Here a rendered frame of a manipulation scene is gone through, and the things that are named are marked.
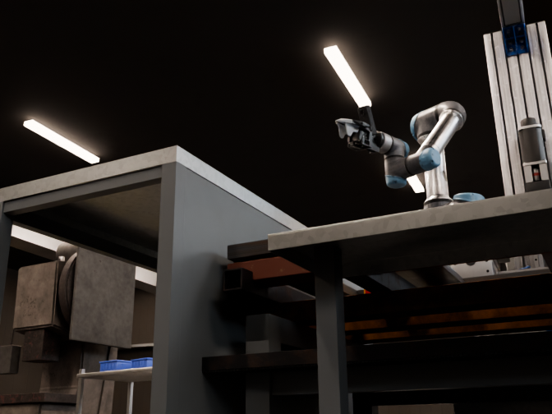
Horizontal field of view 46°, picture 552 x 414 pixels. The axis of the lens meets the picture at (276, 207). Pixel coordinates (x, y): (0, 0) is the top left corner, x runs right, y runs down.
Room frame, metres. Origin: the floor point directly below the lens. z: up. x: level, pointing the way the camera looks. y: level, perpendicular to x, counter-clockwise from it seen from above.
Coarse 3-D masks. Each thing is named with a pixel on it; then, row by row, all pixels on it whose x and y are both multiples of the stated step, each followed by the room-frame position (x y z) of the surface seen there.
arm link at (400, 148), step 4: (392, 136) 2.21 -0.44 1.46; (392, 140) 2.20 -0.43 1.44; (396, 140) 2.22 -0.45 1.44; (400, 140) 2.24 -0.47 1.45; (392, 144) 2.20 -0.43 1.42; (396, 144) 2.22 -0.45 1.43; (400, 144) 2.23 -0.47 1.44; (404, 144) 2.25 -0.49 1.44; (392, 148) 2.21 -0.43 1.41; (396, 148) 2.22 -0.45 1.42; (400, 148) 2.23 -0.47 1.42; (404, 148) 2.25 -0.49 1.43; (408, 148) 2.27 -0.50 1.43; (388, 152) 2.23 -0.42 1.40; (392, 152) 2.23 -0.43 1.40; (396, 152) 2.23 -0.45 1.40; (400, 152) 2.23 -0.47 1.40; (404, 152) 2.26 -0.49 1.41; (408, 152) 2.27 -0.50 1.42; (384, 156) 2.26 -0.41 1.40; (404, 156) 2.27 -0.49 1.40
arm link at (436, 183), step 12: (432, 108) 2.37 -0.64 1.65; (420, 120) 2.41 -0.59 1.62; (432, 120) 2.37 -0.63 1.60; (420, 132) 2.42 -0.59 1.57; (420, 144) 2.46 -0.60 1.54; (444, 168) 2.41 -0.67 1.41; (432, 180) 2.41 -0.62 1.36; (444, 180) 2.41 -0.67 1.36; (432, 192) 2.41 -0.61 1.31; (444, 192) 2.40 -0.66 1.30; (432, 204) 2.40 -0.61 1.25; (444, 204) 2.38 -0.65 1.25
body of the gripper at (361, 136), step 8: (360, 128) 2.11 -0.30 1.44; (368, 128) 2.12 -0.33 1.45; (352, 136) 2.14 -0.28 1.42; (360, 136) 2.11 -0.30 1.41; (368, 136) 2.13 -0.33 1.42; (376, 136) 2.18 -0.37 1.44; (352, 144) 2.13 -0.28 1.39; (360, 144) 2.13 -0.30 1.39; (368, 144) 2.14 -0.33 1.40; (376, 144) 2.18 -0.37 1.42; (376, 152) 2.19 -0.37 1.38
